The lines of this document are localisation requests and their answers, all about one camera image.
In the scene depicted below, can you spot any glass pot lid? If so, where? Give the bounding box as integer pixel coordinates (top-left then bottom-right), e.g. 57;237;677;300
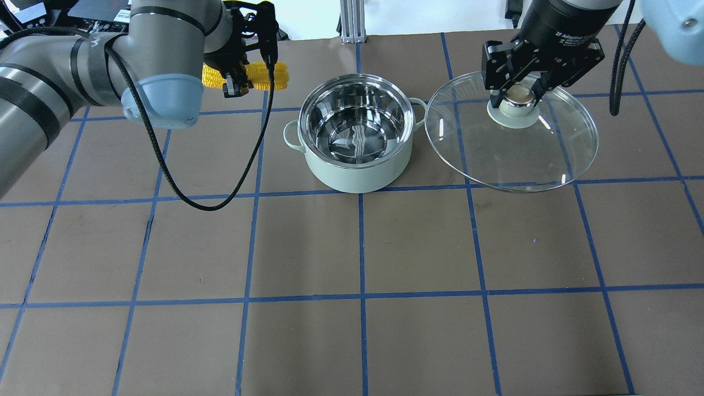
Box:
425;71;599;193

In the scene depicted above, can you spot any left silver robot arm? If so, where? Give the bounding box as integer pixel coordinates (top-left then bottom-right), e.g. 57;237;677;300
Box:
1;1;279;195

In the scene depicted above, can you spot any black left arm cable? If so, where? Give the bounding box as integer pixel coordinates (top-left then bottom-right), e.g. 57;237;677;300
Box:
0;26;276;212

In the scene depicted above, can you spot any aluminium frame post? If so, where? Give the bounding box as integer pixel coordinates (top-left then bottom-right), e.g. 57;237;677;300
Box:
338;1;367;43

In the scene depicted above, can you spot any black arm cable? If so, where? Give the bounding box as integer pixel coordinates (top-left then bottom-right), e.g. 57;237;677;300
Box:
0;26;276;212
608;0;646;116

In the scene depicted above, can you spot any pale green cooking pot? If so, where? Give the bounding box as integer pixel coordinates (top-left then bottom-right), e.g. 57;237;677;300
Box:
283;73;427;194

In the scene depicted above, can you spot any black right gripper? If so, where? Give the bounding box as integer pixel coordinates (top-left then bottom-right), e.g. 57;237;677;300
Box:
482;1;606;108

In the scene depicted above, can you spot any yellow corn cob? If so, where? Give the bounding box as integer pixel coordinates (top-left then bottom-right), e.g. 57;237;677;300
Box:
201;61;289;91

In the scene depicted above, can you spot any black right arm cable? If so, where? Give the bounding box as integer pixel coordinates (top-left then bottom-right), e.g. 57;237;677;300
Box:
608;0;646;116

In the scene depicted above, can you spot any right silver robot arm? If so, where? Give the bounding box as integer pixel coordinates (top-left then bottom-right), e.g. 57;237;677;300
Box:
482;1;703;116

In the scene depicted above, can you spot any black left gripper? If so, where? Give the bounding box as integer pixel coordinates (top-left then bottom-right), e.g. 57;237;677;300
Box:
205;2;279;98

